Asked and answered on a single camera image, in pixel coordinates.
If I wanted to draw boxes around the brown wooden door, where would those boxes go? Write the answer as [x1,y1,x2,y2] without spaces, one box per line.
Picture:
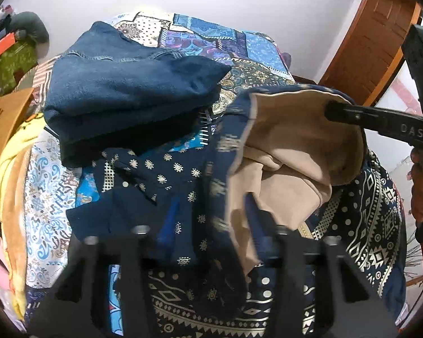
[319,0,423,108]

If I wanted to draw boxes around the person's right hand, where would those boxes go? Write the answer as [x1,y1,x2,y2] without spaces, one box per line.
[410,146,423,226]

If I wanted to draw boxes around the green patterned cloth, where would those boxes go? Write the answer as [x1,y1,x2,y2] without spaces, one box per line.
[0,40,38,105]

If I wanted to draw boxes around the dark green jacket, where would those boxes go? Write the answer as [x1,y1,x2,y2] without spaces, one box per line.
[7,11,50,43]

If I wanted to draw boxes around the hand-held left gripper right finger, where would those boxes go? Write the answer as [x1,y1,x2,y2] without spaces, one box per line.
[245,194,400,338]

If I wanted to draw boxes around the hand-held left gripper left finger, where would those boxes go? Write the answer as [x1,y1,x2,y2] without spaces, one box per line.
[32,197,184,338]

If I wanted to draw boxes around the white sliding wardrobe door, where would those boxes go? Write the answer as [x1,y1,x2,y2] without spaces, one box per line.
[370,61,423,171]

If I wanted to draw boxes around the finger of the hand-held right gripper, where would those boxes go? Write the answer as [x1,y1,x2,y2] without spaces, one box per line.
[323,99,423,147]

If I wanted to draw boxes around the blue patchwork bedspread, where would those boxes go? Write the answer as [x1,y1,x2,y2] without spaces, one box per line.
[21,10,320,326]

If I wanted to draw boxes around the pile of clutter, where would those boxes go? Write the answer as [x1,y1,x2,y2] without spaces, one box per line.
[0,4,15,40]

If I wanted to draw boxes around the folded blue jeans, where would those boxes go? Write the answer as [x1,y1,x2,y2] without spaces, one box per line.
[42,21,233,168]

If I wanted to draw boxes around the yellow fleece cloth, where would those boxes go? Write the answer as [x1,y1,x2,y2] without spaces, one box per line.
[0,113,45,322]

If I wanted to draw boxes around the navy patterned hoodie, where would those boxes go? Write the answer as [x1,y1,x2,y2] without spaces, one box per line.
[66,86,408,338]

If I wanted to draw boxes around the orange box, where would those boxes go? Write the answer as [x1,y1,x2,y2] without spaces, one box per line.
[0,32,17,67]

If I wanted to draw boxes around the small wooden lap table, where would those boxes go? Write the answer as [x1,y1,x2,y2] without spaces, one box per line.
[0,86,36,192]

